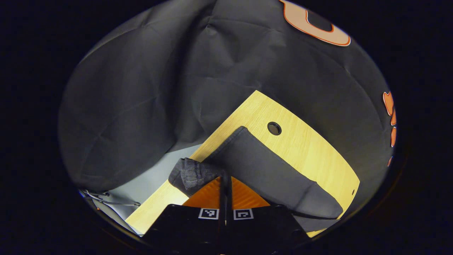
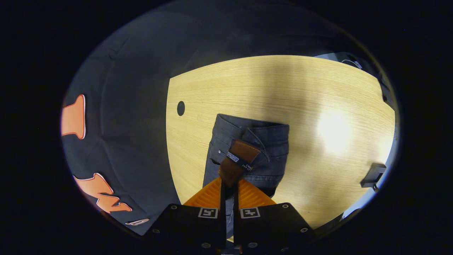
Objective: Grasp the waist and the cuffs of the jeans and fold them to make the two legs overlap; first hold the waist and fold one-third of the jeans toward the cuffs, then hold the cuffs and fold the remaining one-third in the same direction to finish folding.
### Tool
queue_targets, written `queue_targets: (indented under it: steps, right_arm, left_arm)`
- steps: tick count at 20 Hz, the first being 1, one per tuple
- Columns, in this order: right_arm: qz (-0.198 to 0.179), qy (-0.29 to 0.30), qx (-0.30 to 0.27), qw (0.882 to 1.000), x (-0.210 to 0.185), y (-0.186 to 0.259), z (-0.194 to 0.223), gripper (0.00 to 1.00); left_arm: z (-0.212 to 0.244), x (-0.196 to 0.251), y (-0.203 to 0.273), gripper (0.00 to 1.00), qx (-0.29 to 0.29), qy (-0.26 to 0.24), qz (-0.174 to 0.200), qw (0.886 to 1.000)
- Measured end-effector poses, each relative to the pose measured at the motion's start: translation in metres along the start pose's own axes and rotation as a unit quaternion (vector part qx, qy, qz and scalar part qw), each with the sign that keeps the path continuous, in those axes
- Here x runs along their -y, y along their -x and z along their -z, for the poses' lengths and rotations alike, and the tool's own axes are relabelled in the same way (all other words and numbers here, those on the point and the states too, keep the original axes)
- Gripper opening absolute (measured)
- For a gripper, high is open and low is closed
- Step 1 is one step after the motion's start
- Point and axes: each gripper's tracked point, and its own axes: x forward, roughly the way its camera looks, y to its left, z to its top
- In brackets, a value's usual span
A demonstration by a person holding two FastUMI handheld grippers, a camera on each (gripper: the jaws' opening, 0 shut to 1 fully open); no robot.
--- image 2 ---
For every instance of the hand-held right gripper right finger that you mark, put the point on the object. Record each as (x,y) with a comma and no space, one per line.
(272,226)

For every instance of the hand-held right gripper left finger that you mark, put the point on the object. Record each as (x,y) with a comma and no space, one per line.
(184,226)

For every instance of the dark grey jeans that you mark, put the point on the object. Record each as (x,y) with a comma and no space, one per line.
(269,141)

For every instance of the black backdrop cloth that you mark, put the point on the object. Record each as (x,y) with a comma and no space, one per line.
(134,124)

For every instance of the black table bracket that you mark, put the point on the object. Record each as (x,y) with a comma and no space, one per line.
(373,175)

